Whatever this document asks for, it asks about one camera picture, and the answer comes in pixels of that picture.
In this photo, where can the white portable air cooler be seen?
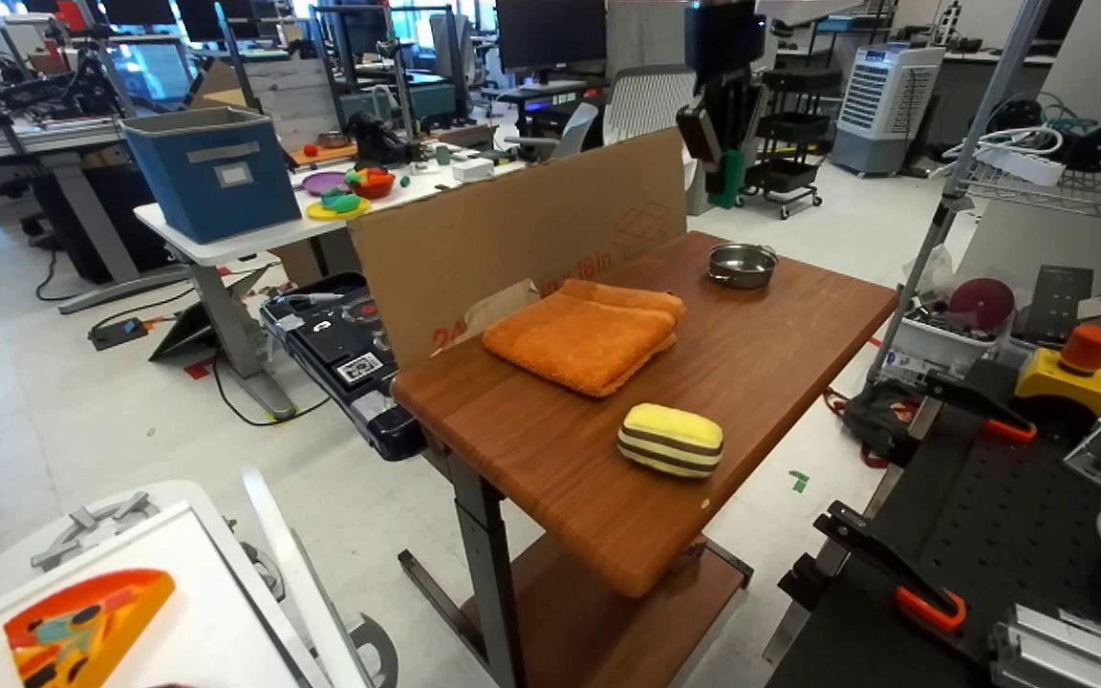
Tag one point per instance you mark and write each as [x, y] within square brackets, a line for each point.
[884, 109]

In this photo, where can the right orange black clamp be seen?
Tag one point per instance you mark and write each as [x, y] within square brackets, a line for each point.
[892, 419]

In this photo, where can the wooden lower table shelf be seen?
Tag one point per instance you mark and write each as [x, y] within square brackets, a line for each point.
[576, 634]

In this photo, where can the black perforated breadboard plate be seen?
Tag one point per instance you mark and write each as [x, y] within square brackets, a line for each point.
[1004, 524]

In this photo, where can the yellow emergency stop box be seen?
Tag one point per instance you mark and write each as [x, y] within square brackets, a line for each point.
[1068, 373]

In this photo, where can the brown cardboard panel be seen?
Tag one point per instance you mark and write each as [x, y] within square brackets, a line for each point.
[578, 215]

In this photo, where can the left orange black clamp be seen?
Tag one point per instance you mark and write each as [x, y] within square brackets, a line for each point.
[871, 584]

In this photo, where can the small steel pot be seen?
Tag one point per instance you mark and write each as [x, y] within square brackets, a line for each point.
[743, 264]

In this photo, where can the folded orange towel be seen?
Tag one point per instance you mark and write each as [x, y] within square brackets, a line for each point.
[586, 340]

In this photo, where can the yellow striped sponge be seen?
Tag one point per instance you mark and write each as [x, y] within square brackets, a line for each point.
[670, 443]

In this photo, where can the orange patterned plate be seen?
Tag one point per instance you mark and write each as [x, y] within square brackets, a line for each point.
[81, 634]

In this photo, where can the orange black clamp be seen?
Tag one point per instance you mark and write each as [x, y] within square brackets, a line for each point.
[871, 584]
[892, 419]

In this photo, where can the blue storage bin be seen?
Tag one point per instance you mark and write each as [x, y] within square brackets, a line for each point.
[214, 175]

